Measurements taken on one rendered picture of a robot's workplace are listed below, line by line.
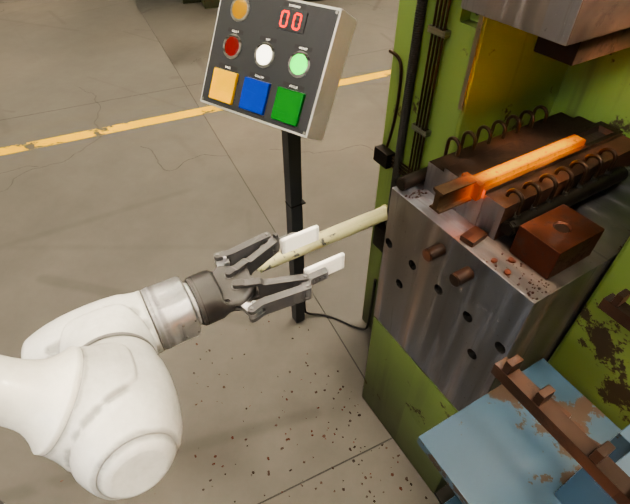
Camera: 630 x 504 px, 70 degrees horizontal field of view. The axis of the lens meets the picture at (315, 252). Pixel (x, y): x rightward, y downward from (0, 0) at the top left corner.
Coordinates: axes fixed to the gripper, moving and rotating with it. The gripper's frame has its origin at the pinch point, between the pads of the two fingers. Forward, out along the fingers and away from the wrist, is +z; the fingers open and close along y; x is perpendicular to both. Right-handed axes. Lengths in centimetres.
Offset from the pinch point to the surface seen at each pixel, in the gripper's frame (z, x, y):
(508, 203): 36.6, -0.4, 6.9
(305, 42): 26, 13, -47
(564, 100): 83, -2, -16
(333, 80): 30, 6, -41
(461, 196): 31.3, -0.8, 0.6
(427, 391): 29, -58, 9
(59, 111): -27, -100, -303
